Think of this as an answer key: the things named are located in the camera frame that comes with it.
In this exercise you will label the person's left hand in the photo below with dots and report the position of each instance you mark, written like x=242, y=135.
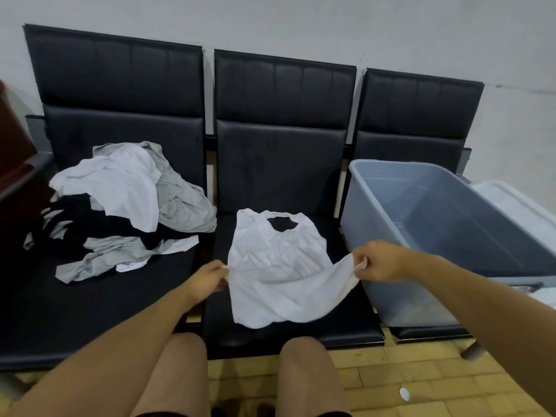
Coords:
x=206, y=282

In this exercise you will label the person's right hand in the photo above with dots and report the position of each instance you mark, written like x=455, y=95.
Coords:
x=386, y=262

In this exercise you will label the blue-grey plastic bin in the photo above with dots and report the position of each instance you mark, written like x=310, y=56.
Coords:
x=417, y=212

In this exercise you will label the white tank top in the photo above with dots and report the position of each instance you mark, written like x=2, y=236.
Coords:
x=282, y=277

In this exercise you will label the grey tank top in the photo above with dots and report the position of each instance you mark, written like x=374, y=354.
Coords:
x=100, y=256

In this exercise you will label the white garment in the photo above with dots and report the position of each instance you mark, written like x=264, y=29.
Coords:
x=126, y=186

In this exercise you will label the white bin lid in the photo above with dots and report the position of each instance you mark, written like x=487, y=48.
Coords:
x=521, y=212

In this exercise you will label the person's left forearm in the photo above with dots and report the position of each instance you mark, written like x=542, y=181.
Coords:
x=108, y=356

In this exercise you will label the person's right forearm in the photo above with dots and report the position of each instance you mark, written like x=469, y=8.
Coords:
x=486, y=312

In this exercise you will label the person's left leg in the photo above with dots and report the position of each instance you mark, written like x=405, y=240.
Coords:
x=173, y=377

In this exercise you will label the person's leg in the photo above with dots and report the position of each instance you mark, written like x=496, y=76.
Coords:
x=312, y=377
x=173, y=377

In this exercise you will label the person's right leg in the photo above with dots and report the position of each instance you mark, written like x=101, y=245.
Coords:
x=312, y=377

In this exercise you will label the gray metal bench leg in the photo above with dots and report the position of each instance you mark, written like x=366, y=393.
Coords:
x=474, y=351

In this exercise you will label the white paper scrap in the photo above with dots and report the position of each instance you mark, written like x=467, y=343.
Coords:
x=404, y=394

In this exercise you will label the brown wooden cabinet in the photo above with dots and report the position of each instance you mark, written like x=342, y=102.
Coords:
x=15, y=156

